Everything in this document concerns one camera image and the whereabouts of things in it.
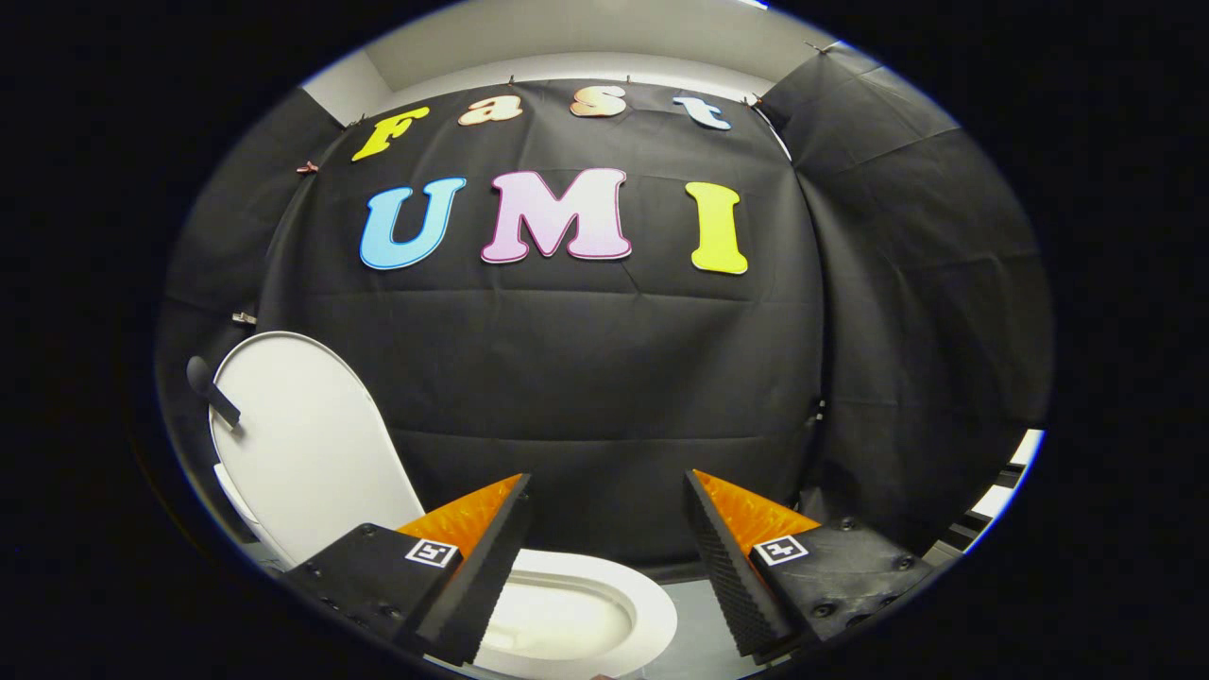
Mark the white toilet lid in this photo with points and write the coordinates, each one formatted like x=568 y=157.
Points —
x=312 y=444

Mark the white toilet seat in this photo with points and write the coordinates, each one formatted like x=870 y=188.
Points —
x=655 y=609

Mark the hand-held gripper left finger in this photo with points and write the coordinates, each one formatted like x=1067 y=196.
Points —
x=486 y=581

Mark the white ceramic toilet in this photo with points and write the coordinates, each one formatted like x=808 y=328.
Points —
x=557 y=623

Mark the black backdrop cloth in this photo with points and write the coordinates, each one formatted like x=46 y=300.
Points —
x=586 y=378

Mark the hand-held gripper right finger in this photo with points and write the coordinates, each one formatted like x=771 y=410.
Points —
x=732 y=581

